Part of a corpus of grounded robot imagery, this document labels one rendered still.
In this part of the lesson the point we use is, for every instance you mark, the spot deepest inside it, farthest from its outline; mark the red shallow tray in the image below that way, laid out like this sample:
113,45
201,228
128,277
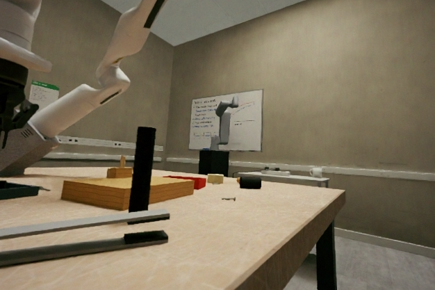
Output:
198,184

